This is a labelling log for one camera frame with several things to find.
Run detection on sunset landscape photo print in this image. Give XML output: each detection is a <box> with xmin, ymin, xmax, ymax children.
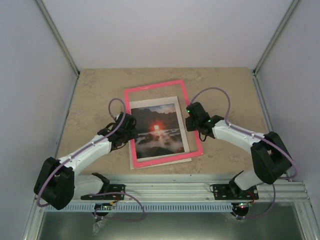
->
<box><xmin>130</xmin><ymin>102</ymin><xmax>186</xmax><ymax>160</ymax></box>

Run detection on pink wooden photo frame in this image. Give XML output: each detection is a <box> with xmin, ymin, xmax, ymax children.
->
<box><xmin>124</xmin><ymin>79</ymin><xmax>204</xmax><ymax>169</ymax></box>

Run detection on white paper mat board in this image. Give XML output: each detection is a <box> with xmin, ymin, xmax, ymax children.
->
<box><xmin>127</xmin><ymin>96</ymin><xmax>193</xmax><ymax>171</ymax></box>

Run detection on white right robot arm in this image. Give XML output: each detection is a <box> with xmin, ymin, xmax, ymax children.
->
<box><xmin>185</xmin><ymin>102</ymin><xmax>293</xmax><ymax>200</ymax></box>

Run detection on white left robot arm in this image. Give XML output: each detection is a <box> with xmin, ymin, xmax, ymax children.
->
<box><xmin>33</xmin><ymin>112</ymin><xmax>137</xmax><ymax>210</ymax></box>

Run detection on left controller board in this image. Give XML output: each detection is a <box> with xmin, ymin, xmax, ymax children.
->
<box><xmin>93</xmin><ymin>202</ymin><xmax>117</xmax><ymax>217</ymax></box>

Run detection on controller board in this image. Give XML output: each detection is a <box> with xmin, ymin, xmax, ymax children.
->
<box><xmin>93</xmin><ymin>202</ymin><xmax>117</xmax><ymax>217</ymax></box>
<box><xmin>231</xmin><ymin>201</ymin><xmax>252</xmax><ymax>219</ymax></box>

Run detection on right controller board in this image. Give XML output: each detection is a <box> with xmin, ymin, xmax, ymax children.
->
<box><xmin>231</xmin><ymin>201</ymin><xmax>252</xmax><ymax>219</ymax></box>

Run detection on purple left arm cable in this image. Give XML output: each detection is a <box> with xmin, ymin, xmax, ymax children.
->
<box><xmin>36</xmin><ymin>97</ymin><xmax>126</xmax><ymax>207</ymax></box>

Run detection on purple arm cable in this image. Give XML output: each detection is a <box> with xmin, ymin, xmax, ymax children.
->
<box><xmin>191</xmin><ymin>86</ymin><xmax>299</xmax><ymax>183</ymax></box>
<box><xmin>36</xmin><ymin>97</ymin><xmax>126</xmax><ymax>207</ymax></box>

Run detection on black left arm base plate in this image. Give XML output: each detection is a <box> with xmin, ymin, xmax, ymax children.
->
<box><xmin>80</xmin><ymin>184</ymin><xmax>126</xmax><ymax>201</ymax></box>

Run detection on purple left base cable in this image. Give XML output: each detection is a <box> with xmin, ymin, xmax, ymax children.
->
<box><xmin>92</xmin><ymin>191</ymin><xmax>146</xmax><ymax>223</ymax></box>

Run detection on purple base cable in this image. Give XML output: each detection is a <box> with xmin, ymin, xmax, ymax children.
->
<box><xmin>232</xmin><ymin>183</ymin><xmax>277</xmax><ymax>221</ymax></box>
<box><xmin>92</xmin><ymin>191</ymin><xmax>146</xmax><ymax>223</ymax></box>

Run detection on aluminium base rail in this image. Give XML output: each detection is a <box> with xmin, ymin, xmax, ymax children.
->
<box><xmin>105</xmin><ymin>174</ymin><xmax>310</xmax><ymax>203</ymax></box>

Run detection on aluminium corner post right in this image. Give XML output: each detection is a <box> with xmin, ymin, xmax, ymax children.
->
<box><xmin>252</xmin><ymin>0</ymin><xmax>302</xmax><ymax>76</ymax></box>

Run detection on aluminium corner post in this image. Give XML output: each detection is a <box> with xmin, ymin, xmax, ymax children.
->
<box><xmin>252</xmin><ymin>0</ymin><xmax>302</xmax><ymax>76</ymax></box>
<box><xmin>34</xmin><ymin>0</ymin><xmax>81</xmax><ymax>77</ymax></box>

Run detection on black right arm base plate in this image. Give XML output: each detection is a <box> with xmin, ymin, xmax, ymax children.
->
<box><xmin>209</xmin><ymin>184</ymin><xmax>260</xmax><ymax>201</ymax></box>

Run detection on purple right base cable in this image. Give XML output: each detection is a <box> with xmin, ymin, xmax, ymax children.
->
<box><xmin>232</xmin><ymin>183</ymin><xmax>277</xmax><ymax>221</ymax></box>

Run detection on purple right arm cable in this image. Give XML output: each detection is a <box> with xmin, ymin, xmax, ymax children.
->
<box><xmin>191</xmin><ymin>86</ymin><xmax>299</xmax><ymax>183</ymax></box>

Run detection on grey slotted cable duct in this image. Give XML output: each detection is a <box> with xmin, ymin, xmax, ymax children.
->
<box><xmin>60</xmin><ymin>202</ymin><xmax>233</xmax><ymax>213</ymax></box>

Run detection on aluminium corner post left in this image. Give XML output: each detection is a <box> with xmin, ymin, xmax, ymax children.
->
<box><xmin>34</xmin><ymin>0</ymin><xmax>81</xmax><ymax>77</ymax></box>

